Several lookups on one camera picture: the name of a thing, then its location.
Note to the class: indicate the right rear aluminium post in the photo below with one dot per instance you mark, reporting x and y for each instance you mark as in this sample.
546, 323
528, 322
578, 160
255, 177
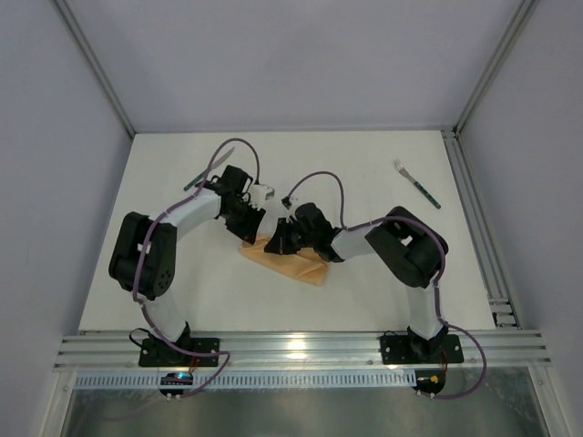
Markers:
504, 47

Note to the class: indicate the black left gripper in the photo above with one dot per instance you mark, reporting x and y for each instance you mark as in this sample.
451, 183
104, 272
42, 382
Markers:
249, 223

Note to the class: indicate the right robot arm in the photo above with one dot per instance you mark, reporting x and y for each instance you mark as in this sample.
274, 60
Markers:
409, 248

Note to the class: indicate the green handled knife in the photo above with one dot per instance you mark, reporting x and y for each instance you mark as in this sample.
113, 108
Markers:
216, 163

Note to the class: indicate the aluminium post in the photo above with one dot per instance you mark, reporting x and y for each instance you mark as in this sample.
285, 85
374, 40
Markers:
85, 49
504, 47

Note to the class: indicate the left controller board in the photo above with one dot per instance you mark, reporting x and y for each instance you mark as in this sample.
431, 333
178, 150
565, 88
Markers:
174, 385

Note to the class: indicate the aluminium frame rail right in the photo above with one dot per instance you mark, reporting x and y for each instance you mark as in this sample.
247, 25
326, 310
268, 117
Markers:
497, 285

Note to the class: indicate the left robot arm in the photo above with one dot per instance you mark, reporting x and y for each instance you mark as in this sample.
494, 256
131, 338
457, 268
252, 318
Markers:
143, 261

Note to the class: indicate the slotted cable duct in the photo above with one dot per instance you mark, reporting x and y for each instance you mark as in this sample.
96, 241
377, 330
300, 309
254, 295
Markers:
233, 380

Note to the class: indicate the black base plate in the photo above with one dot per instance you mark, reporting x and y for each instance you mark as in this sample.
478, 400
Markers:
156, 353
396, 349

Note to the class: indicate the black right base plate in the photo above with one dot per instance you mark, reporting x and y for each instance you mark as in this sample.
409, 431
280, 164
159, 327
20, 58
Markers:
396, 349

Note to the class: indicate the controller board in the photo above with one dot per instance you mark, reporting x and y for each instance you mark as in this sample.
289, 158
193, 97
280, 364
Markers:
429, 384
174, 385

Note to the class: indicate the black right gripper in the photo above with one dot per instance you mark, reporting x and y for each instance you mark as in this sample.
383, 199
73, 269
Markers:
282, 238

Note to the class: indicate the left rear aluminium post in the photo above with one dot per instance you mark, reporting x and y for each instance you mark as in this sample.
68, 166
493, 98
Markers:
85, 49

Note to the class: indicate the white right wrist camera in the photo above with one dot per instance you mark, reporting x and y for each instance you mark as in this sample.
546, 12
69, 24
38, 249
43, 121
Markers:
290, 202

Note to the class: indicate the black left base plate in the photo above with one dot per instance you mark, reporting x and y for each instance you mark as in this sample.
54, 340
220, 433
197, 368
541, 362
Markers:
156, 353

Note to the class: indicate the right controller board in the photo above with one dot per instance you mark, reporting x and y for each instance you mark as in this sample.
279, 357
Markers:
429, 384

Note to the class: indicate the front aluminium rail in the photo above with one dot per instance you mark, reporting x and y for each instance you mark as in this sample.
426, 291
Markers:
291, 351

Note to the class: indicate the beige cloth napkin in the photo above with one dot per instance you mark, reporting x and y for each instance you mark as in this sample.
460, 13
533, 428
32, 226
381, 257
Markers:
305, 266

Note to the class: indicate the green handled fork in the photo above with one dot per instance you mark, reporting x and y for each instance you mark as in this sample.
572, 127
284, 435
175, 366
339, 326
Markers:
427, 195

